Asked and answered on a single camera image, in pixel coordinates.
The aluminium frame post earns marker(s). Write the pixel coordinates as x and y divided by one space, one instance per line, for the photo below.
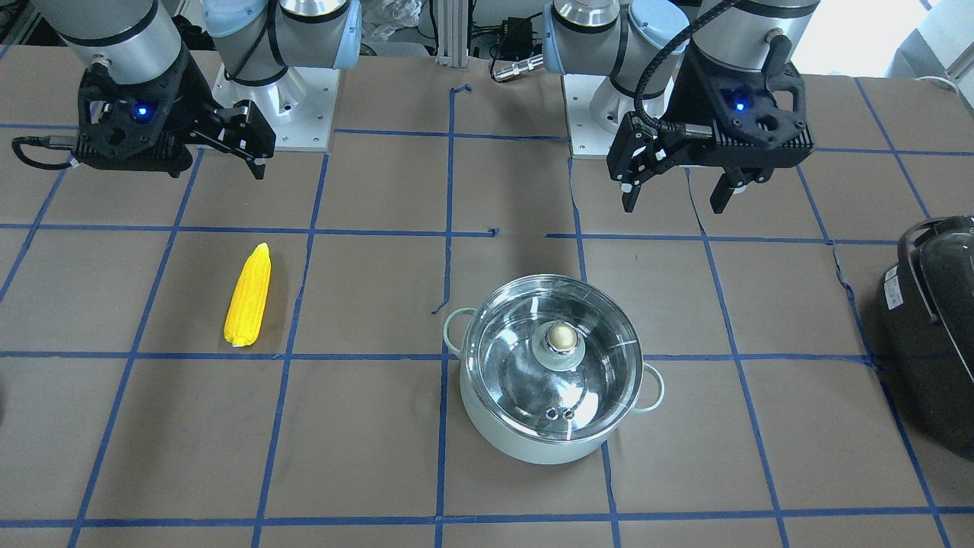
452 33

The black rice cooker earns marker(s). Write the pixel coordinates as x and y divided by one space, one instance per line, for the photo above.
926 307

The black power adapter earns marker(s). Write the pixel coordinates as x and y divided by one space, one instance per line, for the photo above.
516 39

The glass pot lid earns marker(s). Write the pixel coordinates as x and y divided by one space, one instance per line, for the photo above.
554 358

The yellow corn cob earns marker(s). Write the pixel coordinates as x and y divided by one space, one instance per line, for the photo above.
244 319

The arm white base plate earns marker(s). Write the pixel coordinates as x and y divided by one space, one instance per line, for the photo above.
299 107
590 114

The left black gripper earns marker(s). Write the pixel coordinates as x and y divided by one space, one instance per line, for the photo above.
694 97

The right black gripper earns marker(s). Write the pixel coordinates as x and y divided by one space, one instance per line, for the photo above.
199 95

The pale green electric pot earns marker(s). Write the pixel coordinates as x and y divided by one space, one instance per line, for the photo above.
552 396

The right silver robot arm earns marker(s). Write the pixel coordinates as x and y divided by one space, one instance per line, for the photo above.
257 41

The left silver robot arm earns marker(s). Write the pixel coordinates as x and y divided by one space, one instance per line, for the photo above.
641 45

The silver cable connector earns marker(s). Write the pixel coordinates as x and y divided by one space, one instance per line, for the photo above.
517 69

